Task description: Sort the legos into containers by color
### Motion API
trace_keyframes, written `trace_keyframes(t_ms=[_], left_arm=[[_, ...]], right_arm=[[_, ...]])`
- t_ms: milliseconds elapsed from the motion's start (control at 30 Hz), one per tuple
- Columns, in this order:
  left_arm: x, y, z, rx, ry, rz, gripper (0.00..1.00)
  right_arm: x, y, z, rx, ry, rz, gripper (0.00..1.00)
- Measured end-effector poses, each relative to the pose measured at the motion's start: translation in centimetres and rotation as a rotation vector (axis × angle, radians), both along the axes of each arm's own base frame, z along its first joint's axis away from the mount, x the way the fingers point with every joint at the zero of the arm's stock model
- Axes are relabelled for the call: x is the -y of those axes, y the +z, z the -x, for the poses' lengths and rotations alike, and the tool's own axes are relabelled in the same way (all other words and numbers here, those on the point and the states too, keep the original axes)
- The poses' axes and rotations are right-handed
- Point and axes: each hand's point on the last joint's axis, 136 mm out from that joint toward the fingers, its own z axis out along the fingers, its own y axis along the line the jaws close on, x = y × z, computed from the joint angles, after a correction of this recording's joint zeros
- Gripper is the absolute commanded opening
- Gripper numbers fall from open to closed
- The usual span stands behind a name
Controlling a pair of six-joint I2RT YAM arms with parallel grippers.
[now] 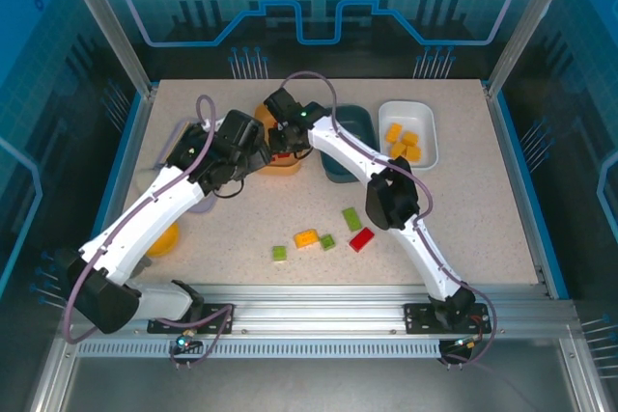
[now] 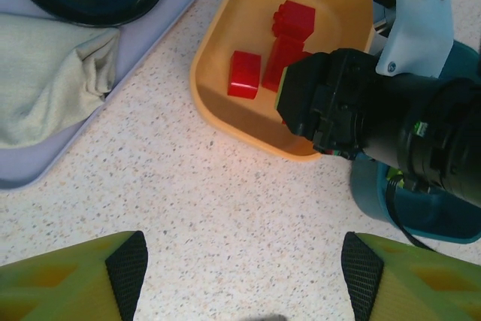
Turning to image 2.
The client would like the teal plastic container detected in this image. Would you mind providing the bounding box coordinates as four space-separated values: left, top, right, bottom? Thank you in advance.
349 37 481 246

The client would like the red long lego brick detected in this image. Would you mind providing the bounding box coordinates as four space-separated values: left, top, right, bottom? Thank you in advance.
262 33 313 92

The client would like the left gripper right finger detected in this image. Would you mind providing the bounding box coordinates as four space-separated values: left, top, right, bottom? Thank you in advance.
343 231 481 321

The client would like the green small lego brick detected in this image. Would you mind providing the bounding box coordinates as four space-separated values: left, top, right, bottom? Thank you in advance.
386 165 409 189

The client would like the red sloped lego brick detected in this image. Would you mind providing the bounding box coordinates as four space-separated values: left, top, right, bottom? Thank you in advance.
226 50 262 100

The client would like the beige cloth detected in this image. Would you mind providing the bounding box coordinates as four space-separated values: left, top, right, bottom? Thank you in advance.
0 12 122 149

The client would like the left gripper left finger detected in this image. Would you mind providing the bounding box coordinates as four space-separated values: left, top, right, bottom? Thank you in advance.
0 230 149 321

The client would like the yellow plastic container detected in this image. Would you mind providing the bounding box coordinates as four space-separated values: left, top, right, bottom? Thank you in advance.
189 0 377 164

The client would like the red small lego brick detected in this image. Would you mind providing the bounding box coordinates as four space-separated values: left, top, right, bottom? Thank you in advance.
273 0 316 42

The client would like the lavender tray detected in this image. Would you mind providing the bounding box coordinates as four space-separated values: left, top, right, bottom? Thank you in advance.
0 0 200 190

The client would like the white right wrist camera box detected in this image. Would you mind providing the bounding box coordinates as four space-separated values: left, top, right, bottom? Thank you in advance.
370 0 460 78

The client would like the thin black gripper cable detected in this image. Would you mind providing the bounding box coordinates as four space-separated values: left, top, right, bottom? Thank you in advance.
383 176 439 253

